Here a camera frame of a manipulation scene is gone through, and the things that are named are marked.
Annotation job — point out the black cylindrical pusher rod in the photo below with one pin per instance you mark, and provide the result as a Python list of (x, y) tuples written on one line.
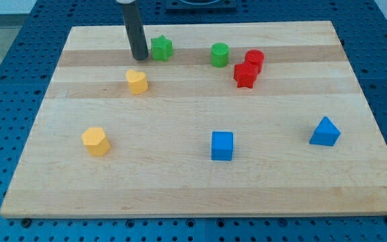
[(134, 29)]

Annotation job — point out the yellow heart block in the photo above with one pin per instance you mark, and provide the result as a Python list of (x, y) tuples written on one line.
[(137, 81)]

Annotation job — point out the green star block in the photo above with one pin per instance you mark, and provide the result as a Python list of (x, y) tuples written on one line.
[(162, 48)]

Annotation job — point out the green cylinder block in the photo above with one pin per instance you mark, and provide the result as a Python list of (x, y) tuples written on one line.
[(219, 55)]

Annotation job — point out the yellow hexagon block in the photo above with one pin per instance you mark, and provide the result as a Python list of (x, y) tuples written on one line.
[(95, 141)]

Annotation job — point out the red star block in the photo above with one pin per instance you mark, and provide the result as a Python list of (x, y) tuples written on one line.
[(245, 74)]

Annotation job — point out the red cylinder block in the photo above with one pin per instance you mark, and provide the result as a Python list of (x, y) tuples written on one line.
[(255, 57)]

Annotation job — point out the wooden board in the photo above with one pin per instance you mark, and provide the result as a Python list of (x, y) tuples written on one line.
[(159, 164)]

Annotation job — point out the blue cube block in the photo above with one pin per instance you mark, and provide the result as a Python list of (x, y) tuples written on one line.
[(222, 146)]

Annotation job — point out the blue triangle block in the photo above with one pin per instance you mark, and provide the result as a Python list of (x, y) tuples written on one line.
[(325, 134)]

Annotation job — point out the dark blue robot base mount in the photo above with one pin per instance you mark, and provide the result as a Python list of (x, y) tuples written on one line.
[(178, 6)]

